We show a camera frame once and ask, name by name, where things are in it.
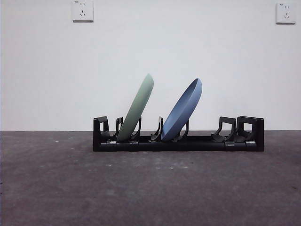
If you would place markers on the pale green round plate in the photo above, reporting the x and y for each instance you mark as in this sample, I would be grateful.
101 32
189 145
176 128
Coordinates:
136 110

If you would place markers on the black plate rack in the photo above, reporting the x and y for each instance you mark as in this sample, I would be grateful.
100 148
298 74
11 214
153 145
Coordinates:
207 144

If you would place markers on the blue round plate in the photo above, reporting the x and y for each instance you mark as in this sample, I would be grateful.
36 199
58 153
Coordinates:
181 113

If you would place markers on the white wall socket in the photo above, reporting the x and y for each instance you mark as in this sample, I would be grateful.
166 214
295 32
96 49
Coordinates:
82 10
285 13

